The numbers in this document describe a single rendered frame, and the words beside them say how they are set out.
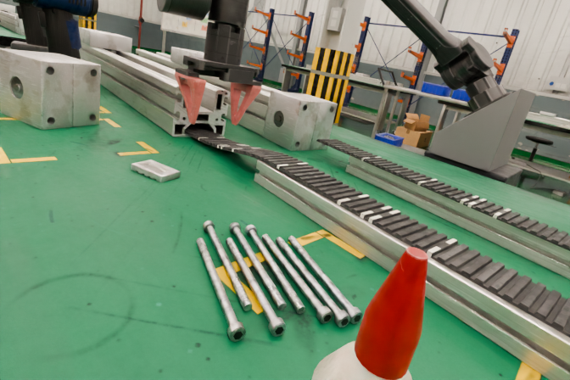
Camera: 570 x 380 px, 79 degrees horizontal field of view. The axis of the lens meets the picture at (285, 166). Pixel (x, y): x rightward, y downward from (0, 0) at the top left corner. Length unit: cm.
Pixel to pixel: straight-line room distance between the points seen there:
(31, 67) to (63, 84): 4
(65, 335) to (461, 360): 24
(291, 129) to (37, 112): 39
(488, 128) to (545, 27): 740
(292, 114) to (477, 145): 48
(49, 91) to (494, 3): 836
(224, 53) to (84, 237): 33
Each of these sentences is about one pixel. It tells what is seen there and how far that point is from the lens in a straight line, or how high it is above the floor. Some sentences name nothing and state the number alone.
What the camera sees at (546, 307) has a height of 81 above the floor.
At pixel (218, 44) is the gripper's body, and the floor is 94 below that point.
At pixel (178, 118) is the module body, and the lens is 61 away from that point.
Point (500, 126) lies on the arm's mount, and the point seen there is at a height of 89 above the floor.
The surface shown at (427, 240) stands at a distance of 34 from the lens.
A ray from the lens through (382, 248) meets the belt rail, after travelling 34.
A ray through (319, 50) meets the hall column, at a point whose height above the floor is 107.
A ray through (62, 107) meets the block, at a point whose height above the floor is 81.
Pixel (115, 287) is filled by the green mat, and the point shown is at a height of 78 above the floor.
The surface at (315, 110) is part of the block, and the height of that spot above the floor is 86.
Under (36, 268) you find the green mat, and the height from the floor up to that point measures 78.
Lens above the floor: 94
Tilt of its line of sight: 17 degrees down
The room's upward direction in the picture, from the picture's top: 12 degrees clockwise
